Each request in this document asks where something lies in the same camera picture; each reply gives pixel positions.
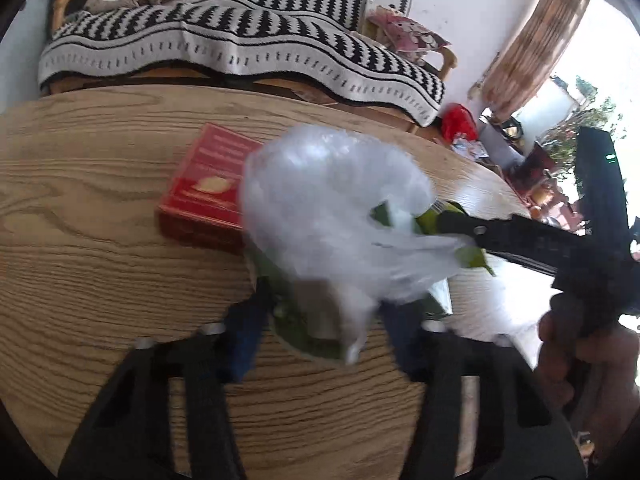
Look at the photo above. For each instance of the black white striped sofa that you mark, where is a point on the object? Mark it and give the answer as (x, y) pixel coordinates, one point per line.
(225, 35)

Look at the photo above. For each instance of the black round pot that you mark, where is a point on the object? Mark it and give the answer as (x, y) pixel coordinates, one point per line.
(511, 130)

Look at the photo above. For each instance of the pink printed pillow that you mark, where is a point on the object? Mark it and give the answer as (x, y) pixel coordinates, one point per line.
(407, 32)

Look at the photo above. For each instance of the clear plastic bag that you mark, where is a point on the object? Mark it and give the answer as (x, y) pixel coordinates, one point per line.
(325, 200)

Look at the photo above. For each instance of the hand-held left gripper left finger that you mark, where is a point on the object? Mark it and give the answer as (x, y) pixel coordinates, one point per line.
(245, 337)

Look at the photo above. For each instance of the light green snack packet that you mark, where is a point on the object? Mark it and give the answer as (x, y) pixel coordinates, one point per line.
(472, 259)

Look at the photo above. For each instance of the scattered papers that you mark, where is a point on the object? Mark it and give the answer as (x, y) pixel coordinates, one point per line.
(470, 150)

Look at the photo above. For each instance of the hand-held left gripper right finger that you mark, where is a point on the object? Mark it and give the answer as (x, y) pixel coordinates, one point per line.
(402, 342)

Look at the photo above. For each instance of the green potted plants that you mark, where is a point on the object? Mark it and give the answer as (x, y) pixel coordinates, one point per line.
(595, 115)

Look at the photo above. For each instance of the person's right hand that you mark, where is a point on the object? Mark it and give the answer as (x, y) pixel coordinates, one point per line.
(560, 355)

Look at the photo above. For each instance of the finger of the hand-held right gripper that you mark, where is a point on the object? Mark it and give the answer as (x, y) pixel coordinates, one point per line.
(530, 265)
(520, 237)

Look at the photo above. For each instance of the brown patterned curtain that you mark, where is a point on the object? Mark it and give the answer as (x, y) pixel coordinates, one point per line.
(535, 45)

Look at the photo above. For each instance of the green bowl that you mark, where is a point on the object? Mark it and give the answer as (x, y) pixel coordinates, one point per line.
(300, 340)

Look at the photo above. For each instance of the red box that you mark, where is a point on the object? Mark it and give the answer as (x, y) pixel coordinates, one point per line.
(205, 185)

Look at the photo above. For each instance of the red plastic bag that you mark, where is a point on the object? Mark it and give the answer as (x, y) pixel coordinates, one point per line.
(459, 122)

